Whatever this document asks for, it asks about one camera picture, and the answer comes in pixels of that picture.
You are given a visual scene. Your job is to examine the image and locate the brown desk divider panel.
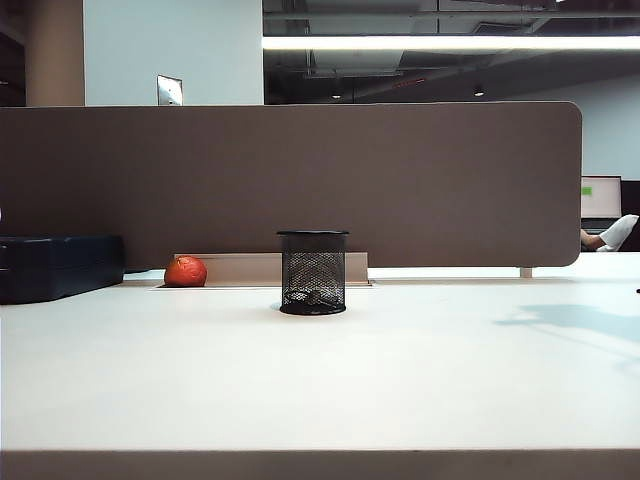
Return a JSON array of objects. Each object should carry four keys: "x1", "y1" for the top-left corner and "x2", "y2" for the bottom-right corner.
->
[{"x1": 0, "y1": 101, "x2": 584, "y2": 269}]

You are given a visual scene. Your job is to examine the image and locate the silver wall plate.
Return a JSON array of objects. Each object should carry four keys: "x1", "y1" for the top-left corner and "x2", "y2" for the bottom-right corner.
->
[{"x1": 157, "y1": 74, "x2": 184, "y2": 106}]

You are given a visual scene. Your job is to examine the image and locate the computer monitor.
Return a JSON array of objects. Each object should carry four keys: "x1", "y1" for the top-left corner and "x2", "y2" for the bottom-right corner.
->
[{"x1": 581, "y1": 175, "x2": 623, "y2": 220}]

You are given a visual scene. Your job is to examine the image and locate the long ceiling light strip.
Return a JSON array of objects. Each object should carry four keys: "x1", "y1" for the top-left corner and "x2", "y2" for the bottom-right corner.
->
[{"x1": 262, "y1": 35, "x2": 640, "y2": 51}]

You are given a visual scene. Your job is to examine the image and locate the black mesh basket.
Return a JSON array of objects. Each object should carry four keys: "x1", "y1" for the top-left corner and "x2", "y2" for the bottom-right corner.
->
[{"x1": 276, "y1": 229, "x2": 350, "y2": 316}]

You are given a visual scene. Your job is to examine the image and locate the orange fruit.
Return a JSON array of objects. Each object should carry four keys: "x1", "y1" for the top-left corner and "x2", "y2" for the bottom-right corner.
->
[{"x1": 163, "y1": 255, "x2": 208, "y2": 288}]

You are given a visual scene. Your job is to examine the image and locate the person in white shirt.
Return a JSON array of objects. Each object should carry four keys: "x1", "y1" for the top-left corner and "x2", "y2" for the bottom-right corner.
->
[{"x1": 581, "y1": 214, "x2": 640, "y2": 253}]

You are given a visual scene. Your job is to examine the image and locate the dark blue box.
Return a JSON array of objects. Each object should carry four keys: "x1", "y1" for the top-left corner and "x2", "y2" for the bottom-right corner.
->
[{"x1": 0, "y1": 234, "x2": 126, "y2": 305}]

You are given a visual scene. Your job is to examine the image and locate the bunch of silver keys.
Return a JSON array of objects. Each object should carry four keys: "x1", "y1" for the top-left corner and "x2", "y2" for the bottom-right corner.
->
[{"x1": 286, "y1": 287, "x2": 342, "y2": 308}]

